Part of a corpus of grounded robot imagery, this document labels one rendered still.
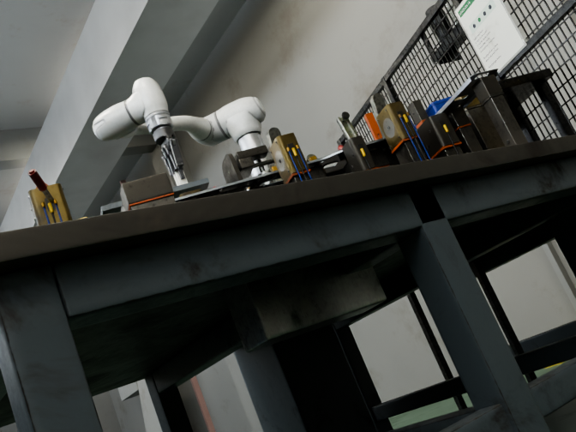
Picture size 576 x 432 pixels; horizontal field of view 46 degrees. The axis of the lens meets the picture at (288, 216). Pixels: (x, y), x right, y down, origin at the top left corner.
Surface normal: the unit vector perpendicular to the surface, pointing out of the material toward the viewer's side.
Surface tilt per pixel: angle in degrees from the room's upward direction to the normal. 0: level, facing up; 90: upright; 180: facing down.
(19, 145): 90
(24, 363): 90
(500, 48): 90
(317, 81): 90
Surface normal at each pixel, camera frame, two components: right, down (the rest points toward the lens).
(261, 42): -0.78, 0.16
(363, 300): 0.50, -0.42
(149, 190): 0.26, -0.36
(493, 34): -0.89, 0.27
